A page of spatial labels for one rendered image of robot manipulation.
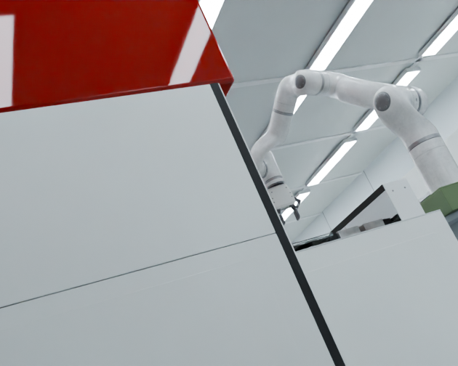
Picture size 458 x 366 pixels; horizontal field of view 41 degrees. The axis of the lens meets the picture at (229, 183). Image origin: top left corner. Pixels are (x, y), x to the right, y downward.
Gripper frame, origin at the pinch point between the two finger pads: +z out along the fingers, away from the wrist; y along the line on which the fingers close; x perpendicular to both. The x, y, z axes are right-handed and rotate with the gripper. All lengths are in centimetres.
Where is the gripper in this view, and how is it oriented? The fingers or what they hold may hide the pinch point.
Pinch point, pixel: (289, 218)
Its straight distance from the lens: 261.1
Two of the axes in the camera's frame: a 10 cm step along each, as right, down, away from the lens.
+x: 0.7, -3.8, -9.2
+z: 3.5, 8.7, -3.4
